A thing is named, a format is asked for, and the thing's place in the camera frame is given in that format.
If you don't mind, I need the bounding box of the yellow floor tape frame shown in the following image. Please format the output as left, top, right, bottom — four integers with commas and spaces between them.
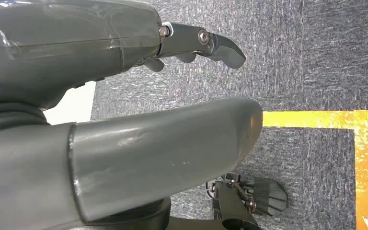
262, 110, 368, 230

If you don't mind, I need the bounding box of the white panel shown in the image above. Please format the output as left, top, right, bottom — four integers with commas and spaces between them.
43, 80, 97, 126

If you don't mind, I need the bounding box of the robot left arm ribbed sleeve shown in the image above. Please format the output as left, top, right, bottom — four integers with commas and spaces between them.
0, 103, 51, 136

